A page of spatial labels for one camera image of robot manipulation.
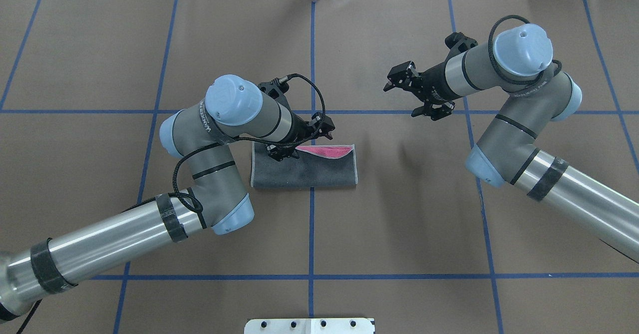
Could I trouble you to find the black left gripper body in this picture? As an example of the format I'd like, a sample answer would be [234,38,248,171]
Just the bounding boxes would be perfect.
[276,112,322,147]

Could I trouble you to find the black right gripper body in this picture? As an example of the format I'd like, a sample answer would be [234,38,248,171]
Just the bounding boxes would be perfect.
[413,64,455,107]

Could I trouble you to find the pink and grey towel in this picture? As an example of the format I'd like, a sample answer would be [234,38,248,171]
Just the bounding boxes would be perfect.
[250,143,359,189]

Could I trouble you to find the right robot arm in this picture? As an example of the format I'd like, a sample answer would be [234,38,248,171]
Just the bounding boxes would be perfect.
[383,16,639,261]

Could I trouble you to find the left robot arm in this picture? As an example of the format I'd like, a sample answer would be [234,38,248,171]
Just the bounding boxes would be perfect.
[1,74,335,323]

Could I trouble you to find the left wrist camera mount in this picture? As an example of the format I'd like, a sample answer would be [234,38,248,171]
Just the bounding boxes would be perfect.
[257,75,290,109]

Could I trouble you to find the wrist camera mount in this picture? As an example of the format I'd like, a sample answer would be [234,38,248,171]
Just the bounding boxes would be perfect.
[444,32,478,60]
[257,75,290,109]

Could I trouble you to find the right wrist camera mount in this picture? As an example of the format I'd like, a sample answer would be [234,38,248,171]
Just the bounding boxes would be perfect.
[444,32,478,60]

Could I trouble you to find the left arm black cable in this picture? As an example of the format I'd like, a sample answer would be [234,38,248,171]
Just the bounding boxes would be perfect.
[172,73,326,214]

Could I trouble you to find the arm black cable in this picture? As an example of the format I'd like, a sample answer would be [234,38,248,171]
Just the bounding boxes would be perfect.
[487,14,563,86]
[172,73,326,214]

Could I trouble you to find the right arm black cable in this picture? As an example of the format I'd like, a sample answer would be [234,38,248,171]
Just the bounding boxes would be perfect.
[487,14,563,86]

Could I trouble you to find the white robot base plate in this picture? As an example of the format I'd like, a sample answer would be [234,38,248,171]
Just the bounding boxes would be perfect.
[244,318,376,334]

